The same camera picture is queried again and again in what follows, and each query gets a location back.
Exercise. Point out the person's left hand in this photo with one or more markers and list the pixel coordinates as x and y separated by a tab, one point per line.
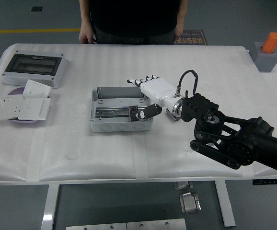
179	31

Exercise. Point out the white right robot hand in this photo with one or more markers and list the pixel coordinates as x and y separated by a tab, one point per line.
160	89

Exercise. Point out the person's right hand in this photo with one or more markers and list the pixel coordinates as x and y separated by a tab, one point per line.
85	36

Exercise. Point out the person's right forearm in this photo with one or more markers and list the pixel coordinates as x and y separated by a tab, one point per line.
85	14

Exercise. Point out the person's left forearm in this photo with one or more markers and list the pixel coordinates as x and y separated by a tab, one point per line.
182	12

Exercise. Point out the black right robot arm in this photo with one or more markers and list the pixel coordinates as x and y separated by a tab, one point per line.
248	141

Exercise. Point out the open grey junction box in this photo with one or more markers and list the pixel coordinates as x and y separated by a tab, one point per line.
115	124

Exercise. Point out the grey box with dark window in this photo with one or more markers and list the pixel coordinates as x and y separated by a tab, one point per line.
33	68

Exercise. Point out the dark floor sign orange text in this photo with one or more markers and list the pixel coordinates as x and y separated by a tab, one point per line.
196	38

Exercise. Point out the person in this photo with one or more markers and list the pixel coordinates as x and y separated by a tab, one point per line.
133	16

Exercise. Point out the white foam mat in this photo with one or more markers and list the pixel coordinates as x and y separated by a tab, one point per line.
105	153

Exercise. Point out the purple plate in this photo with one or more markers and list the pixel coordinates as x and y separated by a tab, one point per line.
16	92

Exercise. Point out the grey block holder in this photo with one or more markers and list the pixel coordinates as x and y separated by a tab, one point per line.
266	61

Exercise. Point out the orange cylinder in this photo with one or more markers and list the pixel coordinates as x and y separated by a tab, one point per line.
271	42

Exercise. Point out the small metal hinge block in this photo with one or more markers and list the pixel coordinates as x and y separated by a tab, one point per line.
182	185

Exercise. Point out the large metal hinge block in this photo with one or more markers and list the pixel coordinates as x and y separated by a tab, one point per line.
190	203

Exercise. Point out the white table leg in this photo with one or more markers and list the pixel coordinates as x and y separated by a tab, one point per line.
49	208
226	206

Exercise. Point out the black table control panel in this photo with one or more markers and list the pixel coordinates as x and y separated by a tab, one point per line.
265	182

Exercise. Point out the metal DIN rail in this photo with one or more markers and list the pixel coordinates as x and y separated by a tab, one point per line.
112	111

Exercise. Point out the white wall switch panel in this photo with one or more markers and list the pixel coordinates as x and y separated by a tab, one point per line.
36	89
34	109

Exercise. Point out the white wall socket panel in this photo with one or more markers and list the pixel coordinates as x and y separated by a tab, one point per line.
8	107

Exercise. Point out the grey metal base plate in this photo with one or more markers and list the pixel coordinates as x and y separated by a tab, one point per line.
156	224
96	226

